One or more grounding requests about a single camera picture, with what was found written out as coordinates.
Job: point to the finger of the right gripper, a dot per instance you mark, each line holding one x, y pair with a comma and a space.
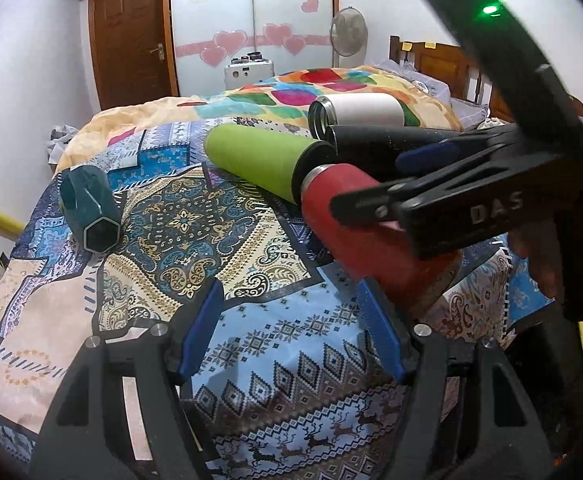
434, 156
381, 203

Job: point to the white box appliance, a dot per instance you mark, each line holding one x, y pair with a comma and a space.
248, 69

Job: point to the white standing fan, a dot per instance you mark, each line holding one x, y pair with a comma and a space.
348, 35

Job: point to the dark teal hexagonal cup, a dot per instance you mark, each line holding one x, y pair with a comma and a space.
90, 209

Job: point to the wooden bed headboard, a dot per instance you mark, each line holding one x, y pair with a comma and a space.
465, 79

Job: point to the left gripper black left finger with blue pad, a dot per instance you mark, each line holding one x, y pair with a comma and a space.
120, 397

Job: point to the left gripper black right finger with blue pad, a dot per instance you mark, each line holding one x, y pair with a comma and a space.
466, 415

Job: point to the black cylindrical bottle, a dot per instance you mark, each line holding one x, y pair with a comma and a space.
376, 149

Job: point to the red metal bottle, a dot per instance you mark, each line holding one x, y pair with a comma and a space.
377, 250

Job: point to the blue patterned bed sheet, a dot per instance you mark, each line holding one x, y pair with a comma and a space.
290, 386

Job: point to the brown wooden door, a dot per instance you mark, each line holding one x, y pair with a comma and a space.
132, 51

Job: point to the green cylindrical bottle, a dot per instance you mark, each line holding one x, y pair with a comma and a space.
275, 161

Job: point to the colourful patchwork blanket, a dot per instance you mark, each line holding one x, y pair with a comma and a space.
283, 99

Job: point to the person's right hand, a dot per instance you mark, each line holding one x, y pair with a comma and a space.
548, 231

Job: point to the white steel tumbler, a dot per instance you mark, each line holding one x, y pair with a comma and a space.
353, 109

